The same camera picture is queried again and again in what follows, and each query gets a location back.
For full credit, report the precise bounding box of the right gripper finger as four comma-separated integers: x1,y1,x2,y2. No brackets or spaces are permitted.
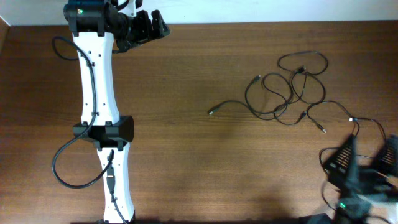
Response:
373,135,397,176
322,134,358,179

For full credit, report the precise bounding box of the thin black cable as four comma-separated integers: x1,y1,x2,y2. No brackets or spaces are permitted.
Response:
306,100,389,212

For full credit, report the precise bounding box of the black cable bundle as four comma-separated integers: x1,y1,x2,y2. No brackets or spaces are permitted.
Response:
208,73,308,126

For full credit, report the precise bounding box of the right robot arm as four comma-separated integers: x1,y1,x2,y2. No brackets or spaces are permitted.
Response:
298,134,397,224

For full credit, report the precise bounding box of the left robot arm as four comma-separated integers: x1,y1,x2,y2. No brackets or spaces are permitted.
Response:
63,0,170,223

